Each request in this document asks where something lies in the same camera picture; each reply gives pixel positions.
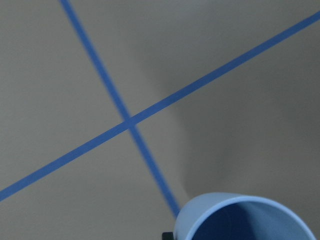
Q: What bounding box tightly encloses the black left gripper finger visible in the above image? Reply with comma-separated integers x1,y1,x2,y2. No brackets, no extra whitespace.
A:
161,232,174,240

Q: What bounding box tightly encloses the light blue plastic cup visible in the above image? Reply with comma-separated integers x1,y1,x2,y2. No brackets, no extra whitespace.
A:
173,192,315,240

